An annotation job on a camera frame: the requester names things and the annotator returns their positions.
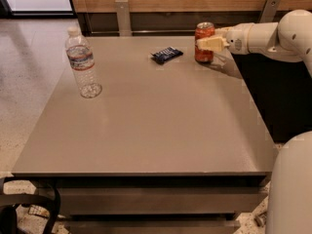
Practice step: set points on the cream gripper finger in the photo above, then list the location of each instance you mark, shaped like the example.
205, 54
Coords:
214, 43
222, 31

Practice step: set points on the lower grey drawer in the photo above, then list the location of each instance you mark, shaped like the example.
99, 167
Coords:
154, 227

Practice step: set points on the upper grey drawer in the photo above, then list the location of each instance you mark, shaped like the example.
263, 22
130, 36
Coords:
159, 201

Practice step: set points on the grey drawer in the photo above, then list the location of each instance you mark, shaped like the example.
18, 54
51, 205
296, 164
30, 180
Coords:
154, 227
159, 201

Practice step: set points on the metal bracket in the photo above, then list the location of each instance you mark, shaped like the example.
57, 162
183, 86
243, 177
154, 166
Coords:
123, 17
269, 11

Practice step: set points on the white striped cylinder on floor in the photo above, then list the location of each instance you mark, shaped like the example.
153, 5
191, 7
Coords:
260, 219

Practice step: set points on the red coke can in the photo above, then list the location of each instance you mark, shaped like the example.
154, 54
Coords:
204, 29

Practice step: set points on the left metal bracket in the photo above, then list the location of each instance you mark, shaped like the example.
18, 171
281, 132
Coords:
123, 17

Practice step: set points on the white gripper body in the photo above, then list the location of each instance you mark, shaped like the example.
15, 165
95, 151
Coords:
236, 38

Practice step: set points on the right metal bracket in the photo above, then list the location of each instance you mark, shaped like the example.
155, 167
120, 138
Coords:
269, 11

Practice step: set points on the blue rxbar wrapper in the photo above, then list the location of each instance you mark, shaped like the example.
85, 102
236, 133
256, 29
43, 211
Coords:
166, 55

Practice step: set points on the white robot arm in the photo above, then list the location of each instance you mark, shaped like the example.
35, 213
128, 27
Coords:
276, 58

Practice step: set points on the horizontal metal rail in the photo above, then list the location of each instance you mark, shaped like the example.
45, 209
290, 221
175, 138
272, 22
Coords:
162, 32

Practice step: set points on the clear plastic water bottle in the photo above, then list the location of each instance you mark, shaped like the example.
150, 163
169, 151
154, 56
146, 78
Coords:
82, 63

